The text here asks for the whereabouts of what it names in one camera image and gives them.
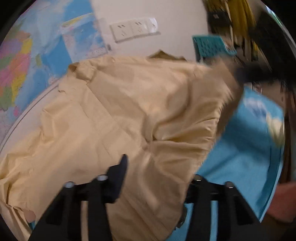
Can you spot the white left wall socket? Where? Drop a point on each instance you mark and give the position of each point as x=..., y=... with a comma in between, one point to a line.
x=122, y=31

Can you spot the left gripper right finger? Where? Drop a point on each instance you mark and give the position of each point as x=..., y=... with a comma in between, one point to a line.
x=235, y=218

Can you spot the white middle wall socket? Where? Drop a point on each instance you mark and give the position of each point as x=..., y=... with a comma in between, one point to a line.
x=139, y=27

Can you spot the pink sleeved right forearm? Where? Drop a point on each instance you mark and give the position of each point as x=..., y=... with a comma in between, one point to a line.
x=282, y=206

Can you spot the yellow hanging garment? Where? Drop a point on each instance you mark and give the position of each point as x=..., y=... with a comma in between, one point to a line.
x=234, y=20

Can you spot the blue floral bed sheet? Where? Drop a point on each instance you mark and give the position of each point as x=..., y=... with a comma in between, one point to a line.
x=246, y=155

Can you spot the cream large garment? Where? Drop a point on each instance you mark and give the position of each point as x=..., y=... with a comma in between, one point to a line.
x=165, y=115

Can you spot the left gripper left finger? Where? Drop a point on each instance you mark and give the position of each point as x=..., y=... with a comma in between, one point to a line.
x=62, y=218

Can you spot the teal plastic upper basket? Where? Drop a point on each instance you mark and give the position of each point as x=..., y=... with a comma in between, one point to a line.
x=209, y=46

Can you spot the olive brown garment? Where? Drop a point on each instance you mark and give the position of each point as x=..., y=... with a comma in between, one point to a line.
x=163, y=55

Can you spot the colourful wall map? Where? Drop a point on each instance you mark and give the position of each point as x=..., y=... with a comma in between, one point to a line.
x=42, y=43

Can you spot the white wall socket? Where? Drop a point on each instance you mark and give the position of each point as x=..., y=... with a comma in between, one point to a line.
x=139, y=27
x=122, y=31

